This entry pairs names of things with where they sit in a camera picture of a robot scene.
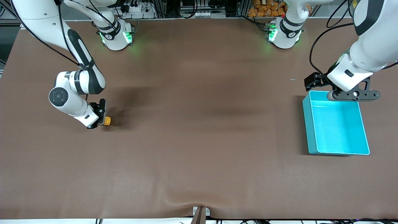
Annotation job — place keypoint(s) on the white power strip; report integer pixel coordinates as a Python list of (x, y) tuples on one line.
[(136, 9)]

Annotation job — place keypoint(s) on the metal table clamp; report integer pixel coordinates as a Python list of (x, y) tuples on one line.
[(200, 214)]

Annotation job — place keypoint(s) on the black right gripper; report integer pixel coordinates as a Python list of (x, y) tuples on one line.
[(100, 109)]

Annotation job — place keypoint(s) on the yellow beetle toy car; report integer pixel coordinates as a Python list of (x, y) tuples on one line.
[(107, 120)]

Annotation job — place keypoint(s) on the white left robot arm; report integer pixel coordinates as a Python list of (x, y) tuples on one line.
[(370, 56)]

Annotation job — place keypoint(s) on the teal plastic bin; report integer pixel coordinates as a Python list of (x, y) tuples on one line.
[(339, 127)]

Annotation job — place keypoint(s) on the orange snack packs pile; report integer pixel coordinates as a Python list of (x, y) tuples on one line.
[(267, 7)]

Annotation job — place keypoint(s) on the brown table mat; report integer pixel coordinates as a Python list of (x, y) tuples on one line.
[(199, 130)]

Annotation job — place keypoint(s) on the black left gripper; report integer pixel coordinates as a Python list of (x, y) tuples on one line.
[(320, 80)]

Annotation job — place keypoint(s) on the white terminal strip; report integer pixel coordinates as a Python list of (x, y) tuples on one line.
[(206, 14)]

